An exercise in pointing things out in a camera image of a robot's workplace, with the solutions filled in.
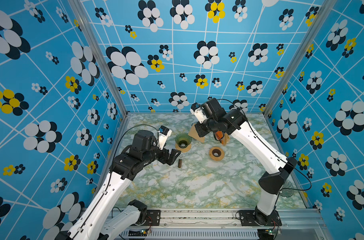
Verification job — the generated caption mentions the wooden ring dripper holder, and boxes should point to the wooden ring dripper holder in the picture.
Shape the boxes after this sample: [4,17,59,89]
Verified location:
[175,143,191,153]

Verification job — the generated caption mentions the green glass dripper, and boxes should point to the green glass dripper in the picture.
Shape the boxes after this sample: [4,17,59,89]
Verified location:
[175,133,192,146]

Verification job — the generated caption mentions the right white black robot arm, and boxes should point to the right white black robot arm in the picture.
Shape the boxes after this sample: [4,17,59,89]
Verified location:
[190,98,296,226]

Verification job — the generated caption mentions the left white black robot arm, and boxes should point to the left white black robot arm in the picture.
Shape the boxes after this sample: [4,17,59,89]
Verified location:
[55,126,181,240]

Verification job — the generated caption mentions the orange coffee filter pack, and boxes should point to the orange coffee filter pack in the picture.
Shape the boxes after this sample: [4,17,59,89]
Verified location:
[214,131,230,146]

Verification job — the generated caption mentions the clear glass dripper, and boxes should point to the clear glass dripper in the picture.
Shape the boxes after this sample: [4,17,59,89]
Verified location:
[280,181,295,198]

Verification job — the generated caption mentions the left green circuit board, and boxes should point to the left green circuit board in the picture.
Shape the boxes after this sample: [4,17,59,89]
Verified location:
[128,229,151,237]

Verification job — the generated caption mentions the green circuit board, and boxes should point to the green circuit board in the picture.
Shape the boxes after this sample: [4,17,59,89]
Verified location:
[258,229,280,240]
[128,229,151,237]

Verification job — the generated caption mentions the right green circuit board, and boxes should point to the right green circuit board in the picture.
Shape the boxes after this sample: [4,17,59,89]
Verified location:
[258,229,280,240]

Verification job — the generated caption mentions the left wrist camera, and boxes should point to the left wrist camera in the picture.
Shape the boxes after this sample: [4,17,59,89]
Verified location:
[158,126,173,150]

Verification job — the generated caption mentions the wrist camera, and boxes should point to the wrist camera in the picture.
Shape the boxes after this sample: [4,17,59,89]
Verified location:
[158,126,173,150]
[190,103,207,124]

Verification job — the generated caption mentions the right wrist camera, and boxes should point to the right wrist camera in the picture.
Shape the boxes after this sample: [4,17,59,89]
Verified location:
[190,103,207,124]

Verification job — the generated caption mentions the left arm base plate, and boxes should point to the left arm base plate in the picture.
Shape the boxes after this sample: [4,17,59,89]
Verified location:
[134,210,161,227]

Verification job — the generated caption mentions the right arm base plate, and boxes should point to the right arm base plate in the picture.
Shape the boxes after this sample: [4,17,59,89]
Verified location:
[235,210,282,227]

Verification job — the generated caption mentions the aluminium front rail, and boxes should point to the aluminium front rail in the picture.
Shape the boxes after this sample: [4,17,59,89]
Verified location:
[108,209,332,240]

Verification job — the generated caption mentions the right aluminium corner post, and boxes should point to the right aluminium corner post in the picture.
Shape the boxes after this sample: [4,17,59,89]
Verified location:
[263,0,337,118]

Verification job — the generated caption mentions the aluminium corner post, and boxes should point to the aluminium corner post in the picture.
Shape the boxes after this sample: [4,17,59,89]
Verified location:
[69,0,128,120]
[263,0,337,118]

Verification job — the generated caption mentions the left aluminium corner post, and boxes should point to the left aluminium corner post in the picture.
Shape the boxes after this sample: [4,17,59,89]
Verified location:
[69,0,128,120]

